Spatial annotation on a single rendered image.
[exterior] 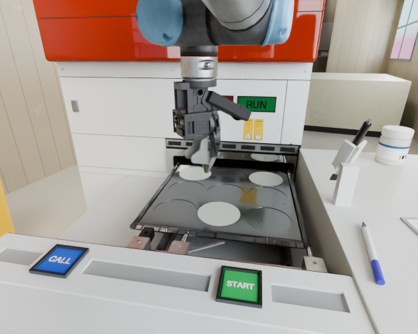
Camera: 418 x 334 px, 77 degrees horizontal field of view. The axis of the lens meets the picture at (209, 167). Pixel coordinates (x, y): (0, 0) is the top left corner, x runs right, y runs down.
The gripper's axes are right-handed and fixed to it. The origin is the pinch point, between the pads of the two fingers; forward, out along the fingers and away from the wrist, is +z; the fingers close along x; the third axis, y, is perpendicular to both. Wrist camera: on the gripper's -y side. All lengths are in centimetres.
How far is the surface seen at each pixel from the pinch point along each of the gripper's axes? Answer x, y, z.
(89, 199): -54, 27, 29
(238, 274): 29.1, 10.7, 2.9
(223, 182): -7.1, -8.5, 9.2
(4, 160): -243, 92, 65
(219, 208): 4.6, -0.5, 9.2
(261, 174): -6.6, -21.5, 9.3
